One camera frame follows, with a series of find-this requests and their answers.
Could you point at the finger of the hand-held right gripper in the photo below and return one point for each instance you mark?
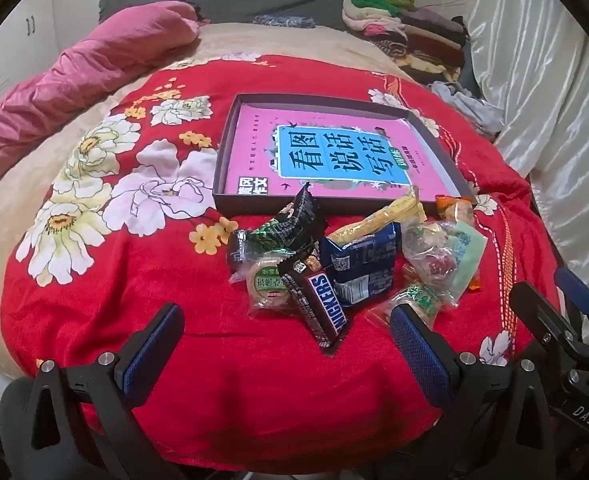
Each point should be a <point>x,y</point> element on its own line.
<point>541,312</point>
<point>576,287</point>

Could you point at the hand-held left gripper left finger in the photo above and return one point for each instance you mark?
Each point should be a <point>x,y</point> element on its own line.
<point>149,355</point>

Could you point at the orange cracker packet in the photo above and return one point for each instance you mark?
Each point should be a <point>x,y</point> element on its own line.
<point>454,207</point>

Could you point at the light green snack packet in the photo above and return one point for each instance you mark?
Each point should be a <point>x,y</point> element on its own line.
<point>469,252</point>

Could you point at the pink quilt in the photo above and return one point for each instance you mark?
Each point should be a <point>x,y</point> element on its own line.
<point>99,70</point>

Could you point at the white wardrobe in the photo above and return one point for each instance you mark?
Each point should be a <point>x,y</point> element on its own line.
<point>14,35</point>

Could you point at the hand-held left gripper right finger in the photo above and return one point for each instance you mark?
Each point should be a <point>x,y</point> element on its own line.
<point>417,352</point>

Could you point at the blue patterned cloth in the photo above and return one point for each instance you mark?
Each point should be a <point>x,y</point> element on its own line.
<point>284,20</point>

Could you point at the white curtain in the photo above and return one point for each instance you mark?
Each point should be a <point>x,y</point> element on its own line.
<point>539,85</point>

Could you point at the pale round pastry packet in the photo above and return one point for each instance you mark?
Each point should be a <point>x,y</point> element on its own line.
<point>269,285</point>

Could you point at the stack of folded clothes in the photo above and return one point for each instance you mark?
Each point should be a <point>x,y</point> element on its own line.
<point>414,35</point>

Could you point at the brown pastry clear packet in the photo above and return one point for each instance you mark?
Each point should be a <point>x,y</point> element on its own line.
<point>419,302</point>

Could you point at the red pastry clear packet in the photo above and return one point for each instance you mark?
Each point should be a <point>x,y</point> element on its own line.
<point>429,260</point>

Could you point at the pink book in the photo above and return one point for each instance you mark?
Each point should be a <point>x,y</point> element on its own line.
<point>334,155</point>

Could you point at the yellow wafer packet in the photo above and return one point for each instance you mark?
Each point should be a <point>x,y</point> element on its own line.
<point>374,220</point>

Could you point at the red floral blanket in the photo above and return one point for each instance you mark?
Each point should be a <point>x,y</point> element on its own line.
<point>224,385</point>

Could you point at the blue snack packet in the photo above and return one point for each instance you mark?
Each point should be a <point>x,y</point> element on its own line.
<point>364,265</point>

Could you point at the grey white cloth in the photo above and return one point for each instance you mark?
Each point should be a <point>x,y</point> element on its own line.
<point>467,105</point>

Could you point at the black snack packet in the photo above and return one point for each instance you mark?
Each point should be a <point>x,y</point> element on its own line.
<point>289,225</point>

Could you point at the brown chocolate bar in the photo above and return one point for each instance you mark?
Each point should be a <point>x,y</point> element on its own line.
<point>319,300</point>

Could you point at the dark shallow box tray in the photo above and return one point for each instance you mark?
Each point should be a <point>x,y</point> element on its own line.
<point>224,160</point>

